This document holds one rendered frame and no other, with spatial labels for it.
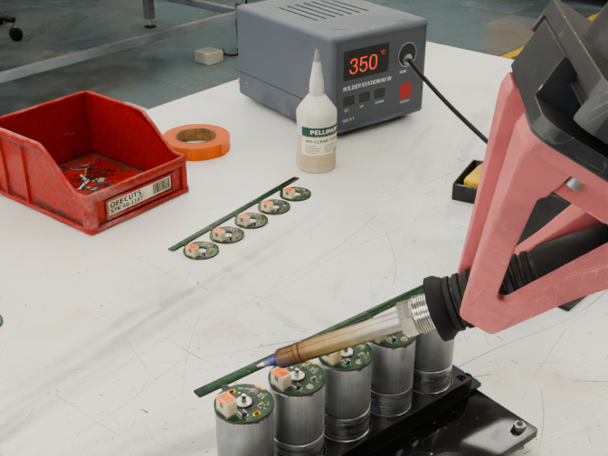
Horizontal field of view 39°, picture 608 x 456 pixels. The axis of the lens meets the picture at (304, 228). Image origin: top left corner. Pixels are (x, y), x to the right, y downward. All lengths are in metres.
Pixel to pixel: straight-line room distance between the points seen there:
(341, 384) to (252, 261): 0.22
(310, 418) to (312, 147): 0.37
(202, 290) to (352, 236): 0.12
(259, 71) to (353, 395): 0.51
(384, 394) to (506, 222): 0.16
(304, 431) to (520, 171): 0.17
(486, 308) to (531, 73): 0.08
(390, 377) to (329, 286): 0.16
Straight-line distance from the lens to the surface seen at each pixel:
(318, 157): 0.71
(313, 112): 0.70
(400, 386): 0.42
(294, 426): 0.38
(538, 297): 0.30
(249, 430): 0.36
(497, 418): 0.45
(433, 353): 0.43
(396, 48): 0.80
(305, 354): 0.33
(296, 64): 0.80
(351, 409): 0.40
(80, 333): 0.53
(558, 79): 0.28
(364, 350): 0.40
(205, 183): 0.71
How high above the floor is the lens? 1.04
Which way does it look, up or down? 28 degrees down
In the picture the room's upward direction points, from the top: straight up
